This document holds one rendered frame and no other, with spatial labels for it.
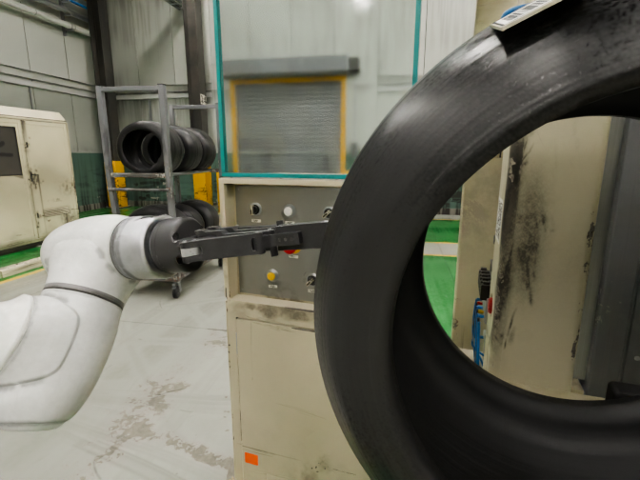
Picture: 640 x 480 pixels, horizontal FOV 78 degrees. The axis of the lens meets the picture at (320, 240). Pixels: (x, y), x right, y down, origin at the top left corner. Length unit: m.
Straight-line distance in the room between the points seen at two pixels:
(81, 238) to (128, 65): 11.33
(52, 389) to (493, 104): 0.53
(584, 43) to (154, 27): 11.43
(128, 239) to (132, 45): 11.37
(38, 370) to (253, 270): 0.78
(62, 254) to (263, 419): 0.93
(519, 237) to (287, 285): 0.71
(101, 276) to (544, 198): 0.65
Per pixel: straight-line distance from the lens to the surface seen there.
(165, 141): 3.74
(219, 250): 0.47
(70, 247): 0.62
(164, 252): 0.53
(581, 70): 0.31
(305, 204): 1.12
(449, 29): 9.86
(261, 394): 1.34
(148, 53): 11.62
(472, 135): 0.30
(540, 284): 0.73
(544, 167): 0.70
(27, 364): 0.56
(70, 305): 0.59
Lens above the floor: 1.33
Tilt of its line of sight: 12 degrees down
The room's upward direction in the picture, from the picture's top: straight up
